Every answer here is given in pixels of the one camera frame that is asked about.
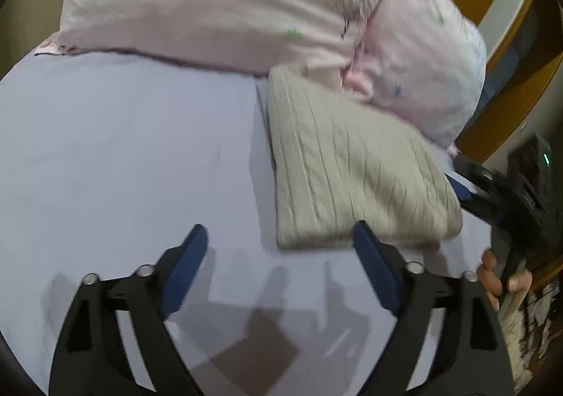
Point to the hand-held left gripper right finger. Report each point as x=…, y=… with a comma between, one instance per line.
x=376, y=264

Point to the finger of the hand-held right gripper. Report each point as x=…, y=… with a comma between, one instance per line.
x=459, y=190

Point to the lavender bed sheet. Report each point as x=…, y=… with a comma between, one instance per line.
x=132, y=167

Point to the wooden bed frame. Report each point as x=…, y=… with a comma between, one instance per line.
x=497, y=48

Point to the person's right hand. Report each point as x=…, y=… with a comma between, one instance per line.
x=495, y=277

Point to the pink floral pillow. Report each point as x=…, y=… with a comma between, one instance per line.
x=272, y=4

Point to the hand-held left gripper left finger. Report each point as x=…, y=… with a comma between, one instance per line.
x=187, y=263

